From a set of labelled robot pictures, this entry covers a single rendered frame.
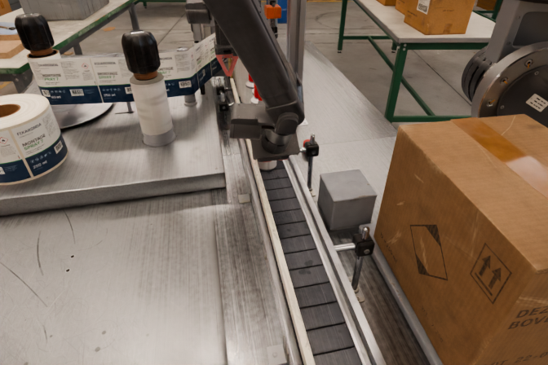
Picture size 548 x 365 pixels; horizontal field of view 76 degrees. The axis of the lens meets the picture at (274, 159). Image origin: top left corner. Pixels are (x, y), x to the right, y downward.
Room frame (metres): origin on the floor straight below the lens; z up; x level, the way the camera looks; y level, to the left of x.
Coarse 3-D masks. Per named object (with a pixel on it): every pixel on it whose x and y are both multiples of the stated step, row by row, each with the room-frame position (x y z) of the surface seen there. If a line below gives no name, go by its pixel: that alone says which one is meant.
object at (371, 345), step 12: (300, 180) 0.57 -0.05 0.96; (312, 204) 0.50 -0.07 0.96; (312, 216) 0.47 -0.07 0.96; (324, 228) 0.44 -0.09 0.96; (324, 240) 0.41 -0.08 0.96; (336, 264) 0.36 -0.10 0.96; (336, 276) 0.35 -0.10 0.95; (348, 288) 0.31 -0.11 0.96; (348, 300) 0.30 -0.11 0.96; (360, 312) 0.28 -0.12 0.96; (360, 324) 0.26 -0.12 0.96; (372, 336) 0.24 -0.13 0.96; (372, 348) 0.23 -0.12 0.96; (372, 360) 0.22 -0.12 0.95; (384, 360) 0.21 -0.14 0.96
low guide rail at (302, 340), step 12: (252, 156) 0.72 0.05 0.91; (264, 192) 0.59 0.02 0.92; (264, 204) 0.55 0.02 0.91; (276, 240) 0.45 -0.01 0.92; (276, 252) 0.42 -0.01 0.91; (288, 276) 0.37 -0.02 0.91; (288, 288) 0.35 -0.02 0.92; (288, 300) 0.33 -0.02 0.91; (300, 324) 0.29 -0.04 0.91; (300, 336) 0.27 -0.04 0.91; (300, 348) 0.26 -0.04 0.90; (312, 360) 0.24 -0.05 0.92
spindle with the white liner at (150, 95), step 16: (128, 32) 0.87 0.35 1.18; (144, 32) 0.87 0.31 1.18; (128, 48) 0.83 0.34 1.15; (144, 48) 0.84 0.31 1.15; (128, 64) 0.84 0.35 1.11; (144, 64) 0.83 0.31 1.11; (160, 64) 0.88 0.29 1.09; (144, 80) 0.84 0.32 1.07; (160, 80) 0.85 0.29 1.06; (144, 96) 0.83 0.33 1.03; (160, 96) 0.84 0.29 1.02; (144, 112) 0.83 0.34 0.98; (160, 112) 0.84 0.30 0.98; (144, 128) 0.83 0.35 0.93; (160, 128) 0.83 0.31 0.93; (160, 144) 0.83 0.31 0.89
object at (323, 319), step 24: (288, 192) 0.63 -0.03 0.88; (264, 216) 0.55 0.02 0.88; (288, 216) 0.55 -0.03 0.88; (288, 240) 0.48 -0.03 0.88; (312, 240) 0.48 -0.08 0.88; (288, 264) 0.42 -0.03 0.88; (312, 264) 0.42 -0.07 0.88; (312, 288) 0.37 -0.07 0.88; (312, 312) 0.33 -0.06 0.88; (336, 312) 0.33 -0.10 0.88; (312, 336) 0.29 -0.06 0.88; (336, 336) 0.29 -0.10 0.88; (336, 360) 0.25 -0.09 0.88
